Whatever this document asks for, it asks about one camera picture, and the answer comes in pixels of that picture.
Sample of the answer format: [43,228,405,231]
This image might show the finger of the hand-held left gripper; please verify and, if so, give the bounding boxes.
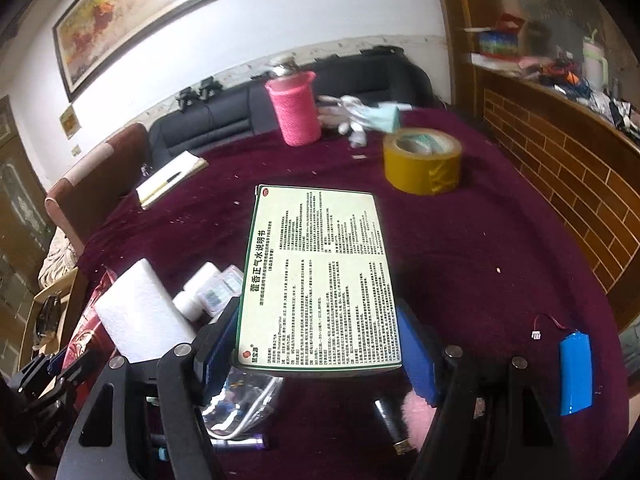
[12,352,76,398]

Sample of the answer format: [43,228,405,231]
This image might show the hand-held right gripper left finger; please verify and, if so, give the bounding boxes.
[55,297,241,480]

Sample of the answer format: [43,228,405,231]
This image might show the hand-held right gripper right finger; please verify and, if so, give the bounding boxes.
[395,300,576,480]

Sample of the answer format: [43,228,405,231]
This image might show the small grey-white medicine box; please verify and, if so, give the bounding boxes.
[200,266,246,318]

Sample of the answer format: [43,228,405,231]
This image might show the clear cartoon zipper pouch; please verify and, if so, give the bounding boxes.
[200,372,286,441]

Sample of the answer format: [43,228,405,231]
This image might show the cardboard box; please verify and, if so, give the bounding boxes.
[20,266,93,361]

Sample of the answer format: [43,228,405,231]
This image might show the cream green-bordered medicine box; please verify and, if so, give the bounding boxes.
[232,184,405,378]

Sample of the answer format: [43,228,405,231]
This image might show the white medicine bottle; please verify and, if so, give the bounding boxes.
[172,262,223,322]

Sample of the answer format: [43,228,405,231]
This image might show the pink fluffy pompom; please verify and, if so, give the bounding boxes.
[400,392,438,446]

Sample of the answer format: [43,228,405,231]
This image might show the red packet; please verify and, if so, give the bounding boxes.
[65,267,118,366]

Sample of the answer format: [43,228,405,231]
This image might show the white foam block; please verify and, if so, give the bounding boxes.
[94,258,198,363]

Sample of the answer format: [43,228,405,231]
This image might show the floral blanket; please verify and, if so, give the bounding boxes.
[42,230,78,291]

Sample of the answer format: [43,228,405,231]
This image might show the blue battery pack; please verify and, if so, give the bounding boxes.
[531,313,595,417]

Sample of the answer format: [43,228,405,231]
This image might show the yellow pen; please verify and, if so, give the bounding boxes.
[151,172,182,192]

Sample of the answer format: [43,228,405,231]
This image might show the yellow tape roll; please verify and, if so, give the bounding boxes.
[383,127,463,196]

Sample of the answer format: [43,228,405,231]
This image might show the white notebook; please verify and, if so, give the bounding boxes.
[135,151,209,211]

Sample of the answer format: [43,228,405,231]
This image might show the wooden glass-door cabinet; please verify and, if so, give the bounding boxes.
[0,95,51,376]

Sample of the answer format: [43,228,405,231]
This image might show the brown armchair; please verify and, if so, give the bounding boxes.
[44,122,151,256]

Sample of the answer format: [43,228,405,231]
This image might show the black leather sofa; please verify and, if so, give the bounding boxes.
[148,47,436,161]

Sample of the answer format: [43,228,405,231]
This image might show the wooden brick-pattern counter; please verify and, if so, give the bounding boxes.
[432,0,640,331]

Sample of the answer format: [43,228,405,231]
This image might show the teal face mask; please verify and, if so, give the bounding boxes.
[367,102,413,133]

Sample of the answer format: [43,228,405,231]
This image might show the bottle in pink knitted sleeve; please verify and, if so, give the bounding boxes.
[265,55,323,148]

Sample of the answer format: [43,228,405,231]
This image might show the white plush toy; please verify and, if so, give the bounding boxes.
[316,95,371,150]

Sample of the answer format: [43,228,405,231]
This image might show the colourful small box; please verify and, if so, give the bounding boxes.
[477,30,521,58]

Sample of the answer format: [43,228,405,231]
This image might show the white cup with green lid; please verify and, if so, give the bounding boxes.
[580,30,610,86]

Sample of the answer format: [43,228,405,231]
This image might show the framed landscape painting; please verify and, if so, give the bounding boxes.
[52,0,253,103]

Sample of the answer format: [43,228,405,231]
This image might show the black tube with gold ring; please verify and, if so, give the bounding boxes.
[372,395,416,456]

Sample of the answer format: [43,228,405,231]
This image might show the gold wall plaque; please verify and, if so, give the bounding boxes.
[59,104,81,137]

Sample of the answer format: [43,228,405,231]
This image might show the tangle of colourful cables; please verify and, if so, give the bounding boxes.
[537,52,586,91]

